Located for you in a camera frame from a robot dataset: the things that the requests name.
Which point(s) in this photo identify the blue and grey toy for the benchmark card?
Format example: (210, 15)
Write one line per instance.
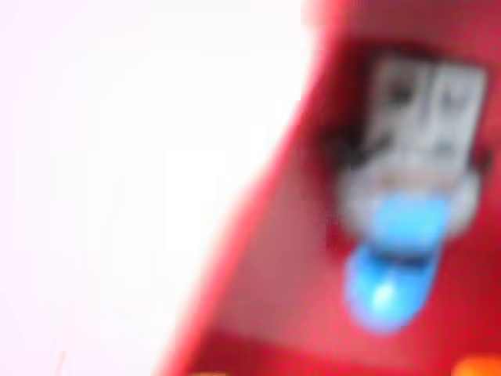
(407, 219)

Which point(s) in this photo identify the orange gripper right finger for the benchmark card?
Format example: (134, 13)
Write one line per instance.
(479, 368)

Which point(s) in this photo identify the red container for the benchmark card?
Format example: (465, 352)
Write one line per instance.
(282, 274)

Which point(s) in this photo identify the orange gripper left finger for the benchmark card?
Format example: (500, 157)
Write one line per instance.
(209, 374)

